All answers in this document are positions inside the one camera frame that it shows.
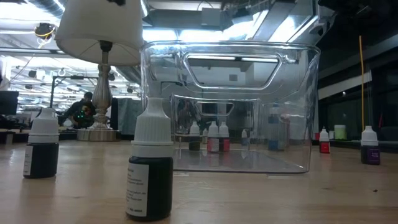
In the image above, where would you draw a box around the small black food coloring bottle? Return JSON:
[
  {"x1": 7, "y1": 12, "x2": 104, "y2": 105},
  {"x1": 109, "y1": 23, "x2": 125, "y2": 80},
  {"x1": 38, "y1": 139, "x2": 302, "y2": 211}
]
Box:
[
  {"x1": 126, "y1": 97, "x2": 174, "y2": 222},
  {"x1": 188, "y1": 121, "x2": 201, "y2": 152},
  {"x1": 23, "y1": 108, "x2": 60, "y2": 179}
]

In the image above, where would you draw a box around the small pink food coloring bottle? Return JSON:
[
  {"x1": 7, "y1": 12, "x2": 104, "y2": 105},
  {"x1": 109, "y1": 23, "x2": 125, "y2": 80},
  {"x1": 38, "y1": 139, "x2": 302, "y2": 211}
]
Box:
[{"x1": 207, "y1": 121, "x2": 220, "y2": 153}]

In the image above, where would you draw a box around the large blue food coloring bottle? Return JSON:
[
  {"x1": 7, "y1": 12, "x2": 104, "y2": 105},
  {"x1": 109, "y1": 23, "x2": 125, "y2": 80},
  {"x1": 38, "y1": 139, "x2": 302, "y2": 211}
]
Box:
[{"x1": 267, "y1": 105, "x2": 285, "y2": 152}]

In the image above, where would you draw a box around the clear plastic bin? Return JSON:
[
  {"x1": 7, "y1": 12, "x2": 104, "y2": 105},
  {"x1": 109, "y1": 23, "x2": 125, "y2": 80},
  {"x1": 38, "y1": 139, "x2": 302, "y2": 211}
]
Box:
[{"x1": 140, "y1": 40, "x2": 321, "y2": 174}]

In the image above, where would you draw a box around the small purple food coloring bottle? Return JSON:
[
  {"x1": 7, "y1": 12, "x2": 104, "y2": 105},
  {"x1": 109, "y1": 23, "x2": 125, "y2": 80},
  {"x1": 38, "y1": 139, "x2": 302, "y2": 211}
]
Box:
[{"x1": 360, "y1": 125, "x2": 381, "y2": 166}]

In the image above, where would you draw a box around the grey cloth cover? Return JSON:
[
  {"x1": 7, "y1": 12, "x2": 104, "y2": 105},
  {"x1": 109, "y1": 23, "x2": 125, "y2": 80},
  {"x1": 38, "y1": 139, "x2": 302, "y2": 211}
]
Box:
[{"x1": 116, "y1": 98, "x2": 144, "y2": 135}]

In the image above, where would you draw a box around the person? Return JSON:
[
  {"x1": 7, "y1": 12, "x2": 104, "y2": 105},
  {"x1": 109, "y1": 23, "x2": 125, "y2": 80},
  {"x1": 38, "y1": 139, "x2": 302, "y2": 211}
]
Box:
[{"x1": 63, "y1": 91, "x2": 97, "y2": 129}]

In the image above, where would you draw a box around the white shade table lamp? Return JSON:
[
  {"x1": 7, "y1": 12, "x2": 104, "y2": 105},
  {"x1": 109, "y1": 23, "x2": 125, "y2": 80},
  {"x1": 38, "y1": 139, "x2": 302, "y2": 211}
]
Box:
[{"x1": 55, "y1": 0, "x2": 146, "y2": 142}]

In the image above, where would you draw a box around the green container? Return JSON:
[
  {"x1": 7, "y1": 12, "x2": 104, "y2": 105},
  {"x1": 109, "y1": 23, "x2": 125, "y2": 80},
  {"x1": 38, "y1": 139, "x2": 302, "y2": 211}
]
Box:
[{"x1": 334, "y1": 124, "x2": 347, "y2": 141}]

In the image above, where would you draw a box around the black metal stand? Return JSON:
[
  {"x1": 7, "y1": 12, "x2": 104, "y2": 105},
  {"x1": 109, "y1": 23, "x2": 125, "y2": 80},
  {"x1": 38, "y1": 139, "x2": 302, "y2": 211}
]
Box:
[{"x1": 49, "y1": 75, "x2": 90, "y2": 110}]

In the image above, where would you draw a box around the black monitor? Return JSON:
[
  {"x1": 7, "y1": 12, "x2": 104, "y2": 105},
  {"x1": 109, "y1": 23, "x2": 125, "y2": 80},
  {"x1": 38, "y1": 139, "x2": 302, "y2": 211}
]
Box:
[{"x1": 0, "y1": 90, "x2": 19, "y2": 116}]

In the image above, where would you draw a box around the hanging yellow cable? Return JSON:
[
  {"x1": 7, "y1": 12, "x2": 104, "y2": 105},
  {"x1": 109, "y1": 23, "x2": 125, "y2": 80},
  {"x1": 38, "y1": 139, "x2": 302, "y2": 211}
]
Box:
[{"x1": 359, "y1": 35, "x2": 366, "y2": 131}]

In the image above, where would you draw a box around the black yellow cord reel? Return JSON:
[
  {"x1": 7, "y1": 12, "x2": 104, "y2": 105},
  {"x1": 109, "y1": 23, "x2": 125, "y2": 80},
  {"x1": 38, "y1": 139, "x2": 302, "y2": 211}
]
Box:
[{"x1": 34, "y1": 22, "x2": 57, "y2": 40}]

